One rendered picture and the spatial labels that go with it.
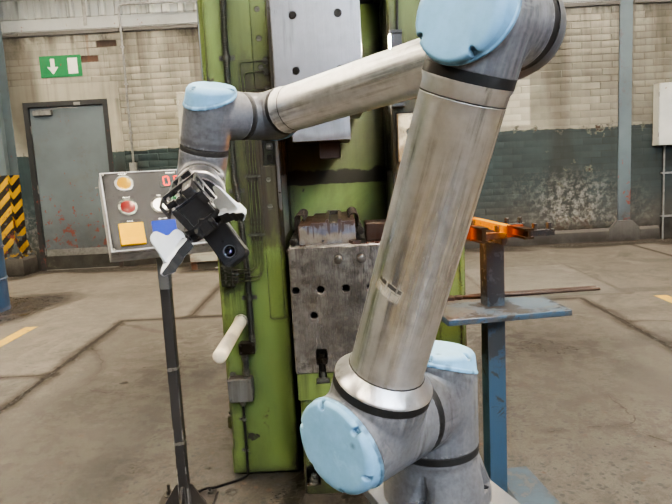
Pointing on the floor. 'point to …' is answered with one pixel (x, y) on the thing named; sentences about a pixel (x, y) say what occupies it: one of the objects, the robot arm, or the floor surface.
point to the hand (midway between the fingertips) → (206, 248)
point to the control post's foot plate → (189, 495)
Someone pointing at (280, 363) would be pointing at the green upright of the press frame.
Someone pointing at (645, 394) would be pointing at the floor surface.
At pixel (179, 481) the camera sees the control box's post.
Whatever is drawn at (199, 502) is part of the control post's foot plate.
